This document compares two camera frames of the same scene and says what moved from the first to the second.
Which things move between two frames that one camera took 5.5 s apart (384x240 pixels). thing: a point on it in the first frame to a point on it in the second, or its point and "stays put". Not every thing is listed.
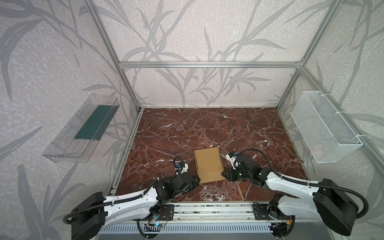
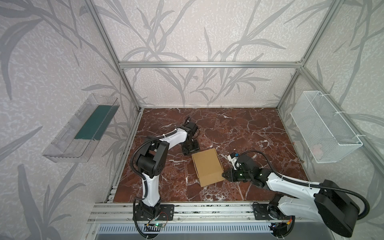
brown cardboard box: (209, 165) stays put
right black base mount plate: (262, 211) stays put
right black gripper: (227, 174) stays put
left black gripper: (193, 180) to (190, 147)
